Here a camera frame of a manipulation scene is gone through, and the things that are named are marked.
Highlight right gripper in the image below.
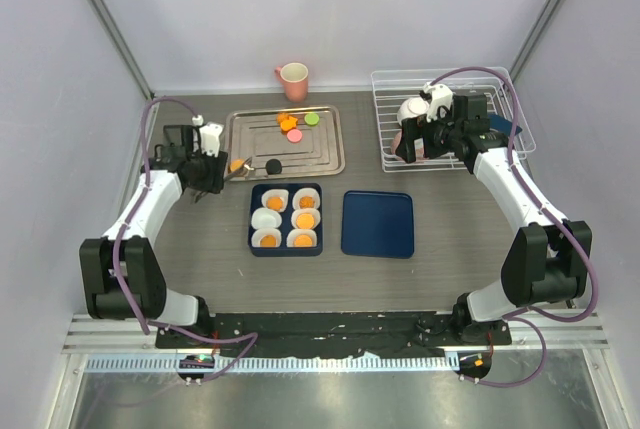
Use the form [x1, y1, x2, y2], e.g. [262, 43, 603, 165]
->
[396, 105, 462, 164]

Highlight orange sandwich cookie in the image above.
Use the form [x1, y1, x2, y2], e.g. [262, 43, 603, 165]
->
[229, 159, 244, 172]
[293, 233, 316, 248]
[295, 213, 316, 229]

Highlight navy blue box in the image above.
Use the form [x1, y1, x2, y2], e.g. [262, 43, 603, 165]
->
[247, 183, 323, 257]

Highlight orange flower cookie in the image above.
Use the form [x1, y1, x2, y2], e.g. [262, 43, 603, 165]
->
[265, 196, 285, 212]

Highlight orange chip cookie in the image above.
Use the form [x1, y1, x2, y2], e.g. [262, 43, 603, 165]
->
[259, 234, 280, 248]

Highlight navy blue lid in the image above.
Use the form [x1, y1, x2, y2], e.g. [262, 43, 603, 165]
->
[341, 190, 415, 259]

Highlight orange swirl cookie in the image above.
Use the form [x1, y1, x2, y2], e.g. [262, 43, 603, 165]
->
[299, 195, 316, 209]

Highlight metal tongs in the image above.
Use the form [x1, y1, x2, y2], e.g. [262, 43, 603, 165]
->
[191, 157, 253, 204]

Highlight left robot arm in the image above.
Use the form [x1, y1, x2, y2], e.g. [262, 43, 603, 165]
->
[79, 122, 228, 348]

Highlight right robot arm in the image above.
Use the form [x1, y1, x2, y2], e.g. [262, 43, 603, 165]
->
[394, 86, 592, 344]

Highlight white bowl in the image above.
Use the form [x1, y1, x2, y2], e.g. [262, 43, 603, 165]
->
[397, 97, 429, 124]

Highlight red patterned bowl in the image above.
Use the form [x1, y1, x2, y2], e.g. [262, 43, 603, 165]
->
[390, 131, 428, 162]

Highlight black sandwich cookie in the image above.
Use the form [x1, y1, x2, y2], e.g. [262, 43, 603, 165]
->
[265, 158, 282, 175]

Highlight white paper cup middle-left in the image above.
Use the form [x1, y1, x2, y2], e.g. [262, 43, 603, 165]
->
[250, 207, 282, 230]

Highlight white paper cup back-left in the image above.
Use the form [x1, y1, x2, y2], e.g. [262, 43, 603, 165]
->
[261, 188, 289, 213]

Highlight steel baking tray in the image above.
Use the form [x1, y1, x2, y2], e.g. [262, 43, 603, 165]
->
[225, 106, 346, 182]

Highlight white paper cup front-left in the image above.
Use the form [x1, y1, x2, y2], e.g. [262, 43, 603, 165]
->
[250, 228, 282, 249]

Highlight pink sandwich cookie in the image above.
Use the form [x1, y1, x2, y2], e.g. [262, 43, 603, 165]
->
[286, 129, 303, 143]

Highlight green macaron cookie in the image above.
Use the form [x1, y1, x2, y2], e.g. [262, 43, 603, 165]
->
[304, 112, 320, 126]

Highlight orange fish cookie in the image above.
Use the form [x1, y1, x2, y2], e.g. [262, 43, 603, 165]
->
[279, 116, 298, 133]

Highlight white paper cup back-right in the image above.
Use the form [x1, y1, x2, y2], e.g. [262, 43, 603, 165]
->
[292, 187, 321, 210]

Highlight white paper cup middle-right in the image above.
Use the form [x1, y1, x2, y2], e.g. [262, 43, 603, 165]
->
[291, 209, 321, 230]

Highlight white paper cup front-right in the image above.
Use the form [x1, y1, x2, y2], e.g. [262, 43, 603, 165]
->
[286, 229, 318, 249]

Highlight pink mug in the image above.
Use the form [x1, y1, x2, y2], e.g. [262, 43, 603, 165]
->
[274, 62, 309, 103]

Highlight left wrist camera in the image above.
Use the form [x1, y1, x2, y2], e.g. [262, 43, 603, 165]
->
[192, 115, 224, 157]

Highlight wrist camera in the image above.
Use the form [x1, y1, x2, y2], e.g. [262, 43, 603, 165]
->
[421, 83, 454, 122]
[192, 115, 224, 157]

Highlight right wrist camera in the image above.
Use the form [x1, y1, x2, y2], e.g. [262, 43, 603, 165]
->
[421, 83, 454, 122]

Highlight white wire dish rack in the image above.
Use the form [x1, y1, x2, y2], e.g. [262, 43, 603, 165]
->
[371, 67, 514, 173]

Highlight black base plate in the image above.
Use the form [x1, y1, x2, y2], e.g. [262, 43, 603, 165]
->
[154, 309, 514, 356]

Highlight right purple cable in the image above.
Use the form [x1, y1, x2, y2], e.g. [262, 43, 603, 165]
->
[439, 66, 601, 390]

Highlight white slotted cable duct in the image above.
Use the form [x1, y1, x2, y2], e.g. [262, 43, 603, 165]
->
[85, 352, 459, 374]

